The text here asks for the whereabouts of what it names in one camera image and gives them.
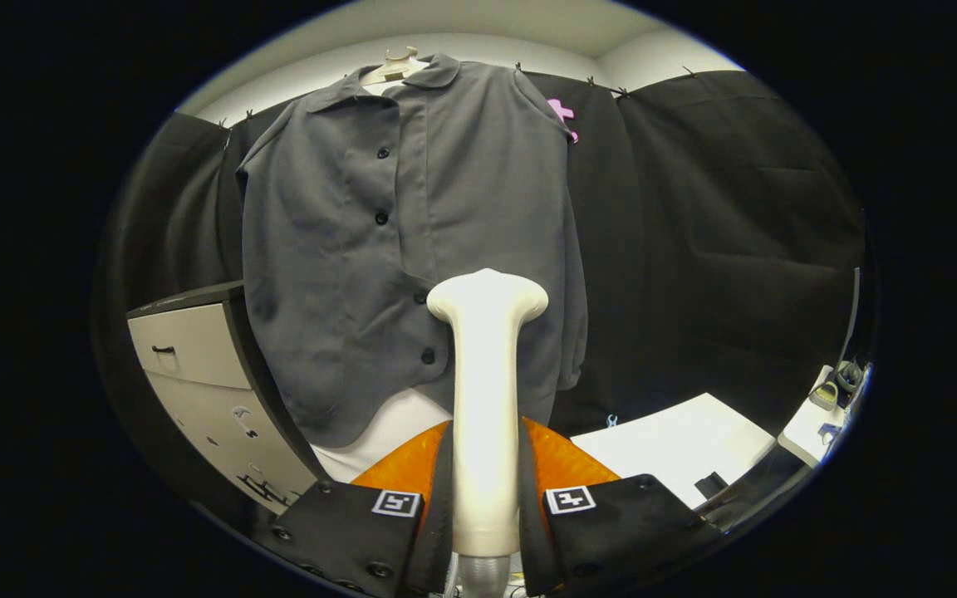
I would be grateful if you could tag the tape roll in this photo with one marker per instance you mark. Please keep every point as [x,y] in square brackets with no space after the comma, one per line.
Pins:
[824,396]

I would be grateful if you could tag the small black block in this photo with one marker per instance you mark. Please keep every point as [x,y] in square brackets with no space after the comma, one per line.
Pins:
[711,485]

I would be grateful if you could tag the drawer cabinet with dark top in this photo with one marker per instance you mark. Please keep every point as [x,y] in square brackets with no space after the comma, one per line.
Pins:
[196,382]

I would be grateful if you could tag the dark grey button shirt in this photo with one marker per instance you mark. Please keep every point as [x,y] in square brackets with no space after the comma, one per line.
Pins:
[329,249]

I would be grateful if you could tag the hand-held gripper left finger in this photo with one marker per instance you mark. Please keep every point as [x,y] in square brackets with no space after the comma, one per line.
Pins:
[337,536]

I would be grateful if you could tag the white board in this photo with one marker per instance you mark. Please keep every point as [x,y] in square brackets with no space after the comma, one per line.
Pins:
[678,440]

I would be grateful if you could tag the white side table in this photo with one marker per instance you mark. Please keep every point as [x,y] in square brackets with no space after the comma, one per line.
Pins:
[802,428]

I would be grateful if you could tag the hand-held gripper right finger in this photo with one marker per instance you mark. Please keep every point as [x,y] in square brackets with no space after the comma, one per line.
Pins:
[628,527]

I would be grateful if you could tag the dark upright stand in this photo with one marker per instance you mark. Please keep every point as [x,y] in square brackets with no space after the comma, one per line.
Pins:
[852,316]

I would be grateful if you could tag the white mannequin torso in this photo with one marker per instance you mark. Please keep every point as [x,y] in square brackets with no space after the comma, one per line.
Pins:
[387,432]

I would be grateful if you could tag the black backdrop cloth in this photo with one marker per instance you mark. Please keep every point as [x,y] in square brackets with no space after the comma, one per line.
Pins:
[711,232]

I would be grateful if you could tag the cream garment steamer head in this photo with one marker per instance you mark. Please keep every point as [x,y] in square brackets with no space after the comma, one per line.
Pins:
[485,399]

